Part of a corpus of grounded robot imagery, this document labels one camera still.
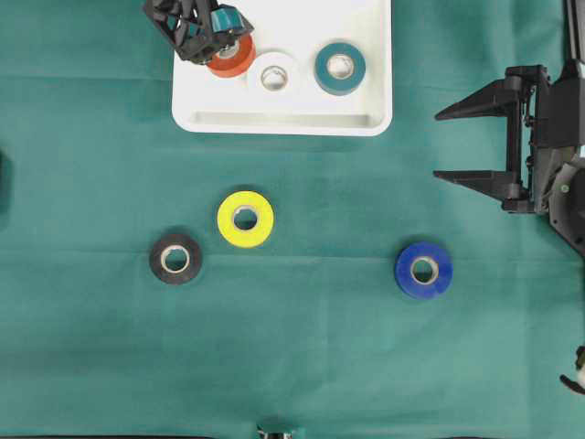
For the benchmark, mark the white tape roll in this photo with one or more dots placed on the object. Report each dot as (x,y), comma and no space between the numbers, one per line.
(274,74)

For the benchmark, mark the yellow tape roll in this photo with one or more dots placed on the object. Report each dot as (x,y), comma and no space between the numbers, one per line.
(245,219)

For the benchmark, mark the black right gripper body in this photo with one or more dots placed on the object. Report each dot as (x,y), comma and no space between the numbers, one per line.
(556,130)

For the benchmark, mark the red tape roll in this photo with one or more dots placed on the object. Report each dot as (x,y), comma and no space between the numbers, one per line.
(234,61)

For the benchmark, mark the blue tape roll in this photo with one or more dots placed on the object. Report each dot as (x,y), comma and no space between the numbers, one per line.
(424,270)

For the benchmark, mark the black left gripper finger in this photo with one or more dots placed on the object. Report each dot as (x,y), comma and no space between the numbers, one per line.
(200,52)
(229,25)

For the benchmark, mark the black tape roll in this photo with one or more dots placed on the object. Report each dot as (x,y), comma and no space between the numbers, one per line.
(175,259)

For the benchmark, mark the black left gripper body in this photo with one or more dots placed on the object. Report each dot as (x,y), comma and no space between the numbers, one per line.
(179,21)

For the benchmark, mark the table-level camera mount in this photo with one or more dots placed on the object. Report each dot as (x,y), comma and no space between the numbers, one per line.
(274,430)

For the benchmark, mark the green tape roll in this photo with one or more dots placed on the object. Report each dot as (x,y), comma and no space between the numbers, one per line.
(339,68)

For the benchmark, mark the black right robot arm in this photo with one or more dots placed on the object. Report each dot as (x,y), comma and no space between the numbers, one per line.
(566,204)

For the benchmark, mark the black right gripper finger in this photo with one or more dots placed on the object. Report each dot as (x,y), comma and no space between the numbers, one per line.
(494,99)
(500,185)

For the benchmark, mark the white black cable clip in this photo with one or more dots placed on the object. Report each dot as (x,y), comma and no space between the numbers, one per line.
(576,385)

